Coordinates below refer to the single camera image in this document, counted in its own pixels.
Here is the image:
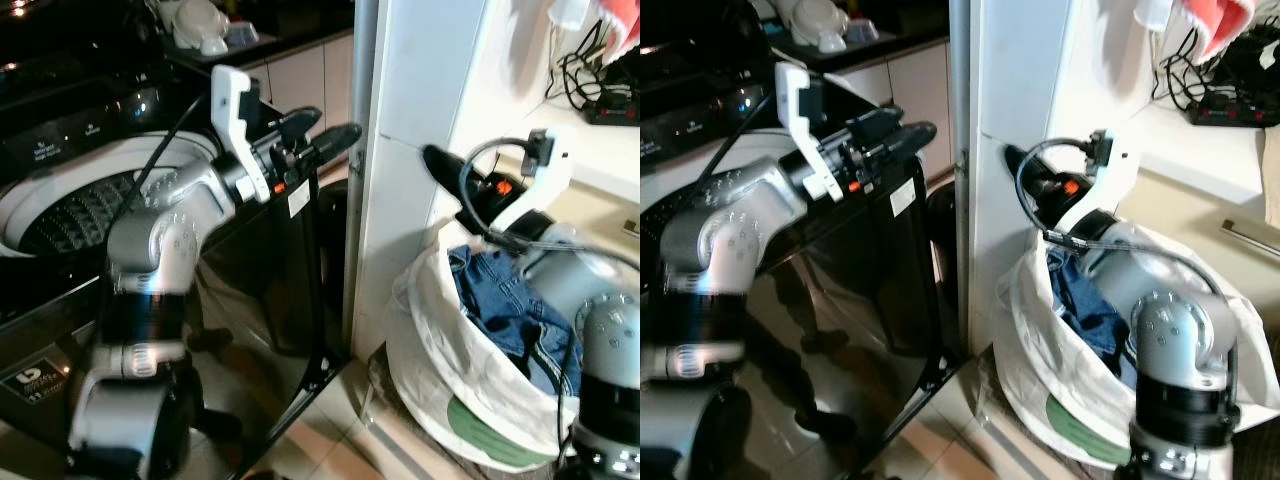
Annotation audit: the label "white countertop appliance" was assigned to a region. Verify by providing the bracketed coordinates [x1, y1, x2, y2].
[155, 0, 263, 58]
[770, 0, 883, 56]

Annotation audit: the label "silver metal pole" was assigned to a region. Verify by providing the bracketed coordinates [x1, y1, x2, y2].
[945, 0, 979, 351]
[342, 0, 383, 356]

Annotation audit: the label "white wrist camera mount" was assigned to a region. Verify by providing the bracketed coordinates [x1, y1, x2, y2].
[488, 128, 573, 236]
[1055, 130, 1141, 236]
[775, 62, 846, 203]
[210, 65, 276, 203]

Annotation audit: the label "blue denim jeans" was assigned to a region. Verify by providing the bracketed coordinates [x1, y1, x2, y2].
[447, 245, 583, 397]
[1045, 248, 1141, 391]

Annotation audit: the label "white cabinet with counter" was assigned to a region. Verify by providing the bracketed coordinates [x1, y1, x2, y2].
[968, 0, 1280, 351]
[350, 0, 641, 361]

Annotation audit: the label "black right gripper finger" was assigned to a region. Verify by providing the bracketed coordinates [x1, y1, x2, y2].
[421, 144, 479, 201]
[1002, 144, 1056, 196]

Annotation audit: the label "red and white cloth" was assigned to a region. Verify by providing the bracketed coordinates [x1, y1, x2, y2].
[1135, 0, 1263, 66]
[548, 0, 641, 66]

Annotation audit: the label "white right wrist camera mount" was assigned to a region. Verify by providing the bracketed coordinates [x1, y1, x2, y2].
[1055, 130, 1141, 236]
[488, 128, 573, 236]

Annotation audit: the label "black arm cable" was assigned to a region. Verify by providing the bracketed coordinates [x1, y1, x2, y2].
[120, 95, 209, 231]
[700, 95, 773, 216]
[1015, 138, 1241, 301]
[457, 137, 641, 271]

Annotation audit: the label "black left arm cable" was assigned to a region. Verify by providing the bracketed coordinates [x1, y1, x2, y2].
[120, 95, 209, 231]
[700, 95, 773, 216]

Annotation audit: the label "black tangled power cords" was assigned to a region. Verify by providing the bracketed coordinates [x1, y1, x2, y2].
[1150, 25, 1280, 101]
[545, 25, 641, 111]

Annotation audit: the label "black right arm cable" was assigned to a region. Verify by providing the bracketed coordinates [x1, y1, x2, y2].
[457, 137, 641, 271]
[1015, 138, 1241, 301]

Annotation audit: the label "beige kitchen cabinet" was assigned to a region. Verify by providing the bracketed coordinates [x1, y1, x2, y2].
[880, 40, 951, 183]
[240, 30, 356, 173]

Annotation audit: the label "black power strip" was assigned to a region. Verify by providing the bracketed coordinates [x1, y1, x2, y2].
[585, 90, 641, 126]
[1188, 90, 1280, 128]

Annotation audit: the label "white fabric laundry bag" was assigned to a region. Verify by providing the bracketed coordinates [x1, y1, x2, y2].
[385, 222, 601, 473]
[990, 222, 1280, 471]

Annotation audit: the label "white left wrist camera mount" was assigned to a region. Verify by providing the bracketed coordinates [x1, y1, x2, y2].
[775, 62, 846, 203]
[210, 65, 276, 203]

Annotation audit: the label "silver drawer handle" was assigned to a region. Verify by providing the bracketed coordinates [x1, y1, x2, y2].
[1220, 217, 1280, 263]

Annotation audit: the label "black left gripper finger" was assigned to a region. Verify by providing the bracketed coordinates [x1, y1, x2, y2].
[262, 107, 323, 141]
[300, 123, 363, 169]
[878, 121, 938, 166]
[848, 108, 906, 136]

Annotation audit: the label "black top-load washing machine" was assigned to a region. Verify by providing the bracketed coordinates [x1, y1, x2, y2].
[0, 35, 353, 480]
[640, 40, 963, 480]

